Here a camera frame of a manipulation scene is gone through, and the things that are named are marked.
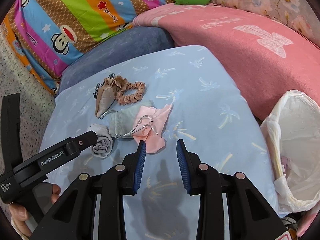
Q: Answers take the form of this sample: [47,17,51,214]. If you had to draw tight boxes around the white lined trash bin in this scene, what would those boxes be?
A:
[260,90,319,215]

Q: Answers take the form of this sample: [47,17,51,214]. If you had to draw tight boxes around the pink cleaning cloth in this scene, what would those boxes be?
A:
[132,105,172,154]

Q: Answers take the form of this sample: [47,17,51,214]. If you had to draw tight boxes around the colourful monkey striped pillow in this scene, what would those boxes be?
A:
[1,0,172,95]

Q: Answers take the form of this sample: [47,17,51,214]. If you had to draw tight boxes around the person left hand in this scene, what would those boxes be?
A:
[9,184,61,240]

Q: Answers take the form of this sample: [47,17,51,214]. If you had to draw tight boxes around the pink blanket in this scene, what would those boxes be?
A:
[133,4,319,119]

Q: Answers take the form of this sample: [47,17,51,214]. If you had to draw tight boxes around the leopard print scrunchie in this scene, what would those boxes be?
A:
[93,73,116,99]

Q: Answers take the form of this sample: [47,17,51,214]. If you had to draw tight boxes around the light blue palm sheet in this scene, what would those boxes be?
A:
[41,46,278,239]

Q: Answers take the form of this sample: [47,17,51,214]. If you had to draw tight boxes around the grey cloth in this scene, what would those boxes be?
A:
[88,124,113,159]

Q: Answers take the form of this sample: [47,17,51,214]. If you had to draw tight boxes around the grey drawstring pouch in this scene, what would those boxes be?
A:
[109,100,154,139]

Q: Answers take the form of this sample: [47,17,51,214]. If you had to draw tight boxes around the tan drawstring pouch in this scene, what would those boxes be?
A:
[95,75,128,118]

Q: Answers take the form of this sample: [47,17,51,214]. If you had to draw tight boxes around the blue-grey velvet cushion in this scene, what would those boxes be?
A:
[58,27,175,93]

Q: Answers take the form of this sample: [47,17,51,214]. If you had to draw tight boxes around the peach dotted scrunchie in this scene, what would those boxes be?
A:
[115,82,145,105]

